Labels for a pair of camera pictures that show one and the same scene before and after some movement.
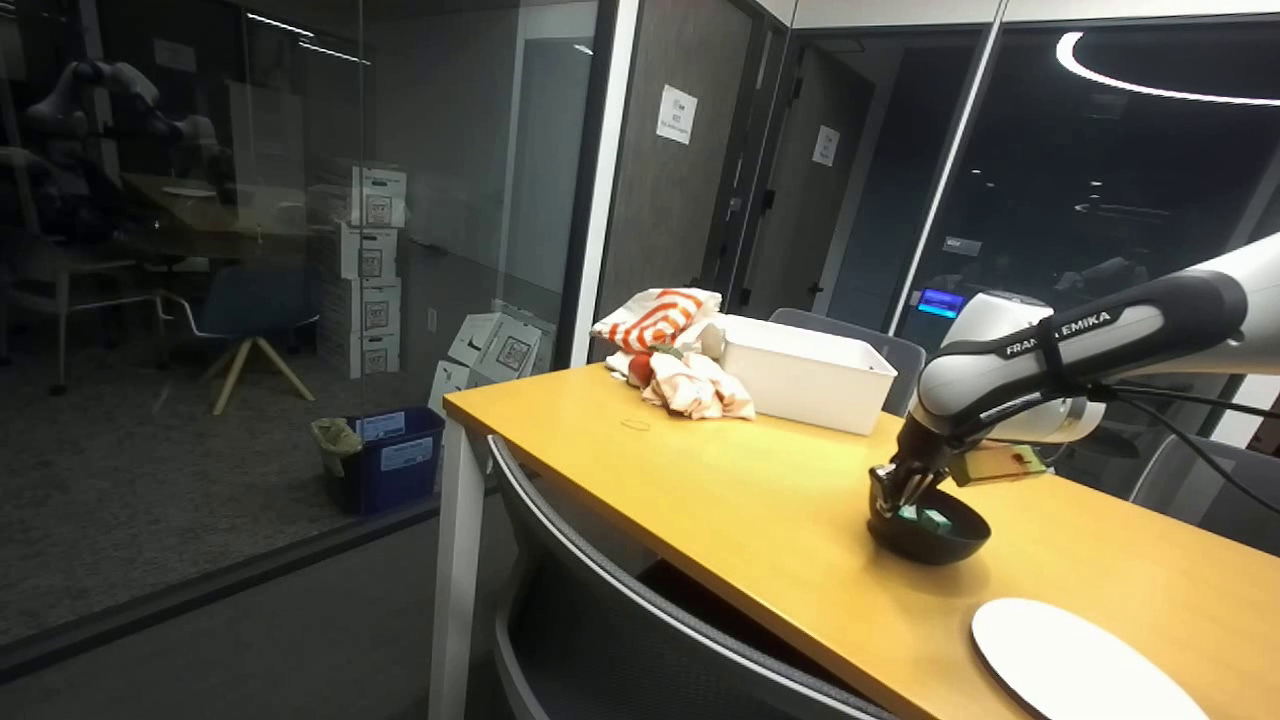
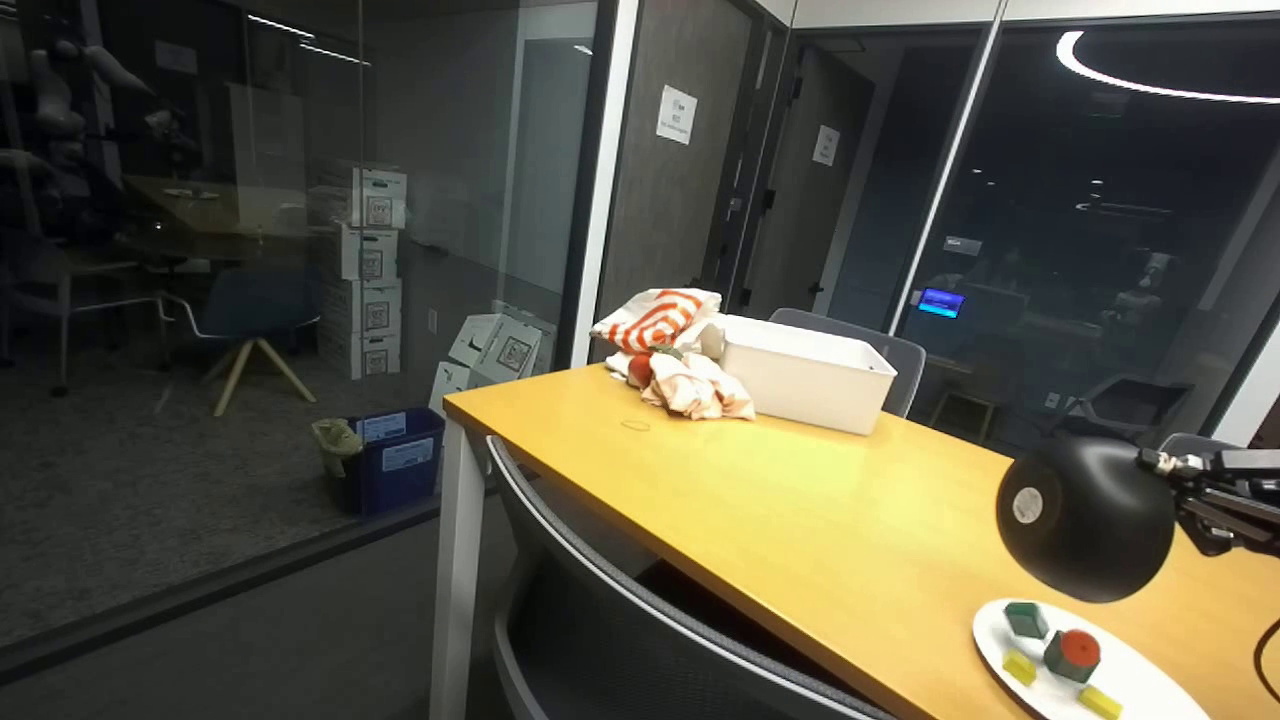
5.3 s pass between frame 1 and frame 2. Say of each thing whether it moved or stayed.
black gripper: moved
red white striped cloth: stayed
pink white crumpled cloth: stayed
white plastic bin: stayed
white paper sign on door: stayed
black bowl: moved
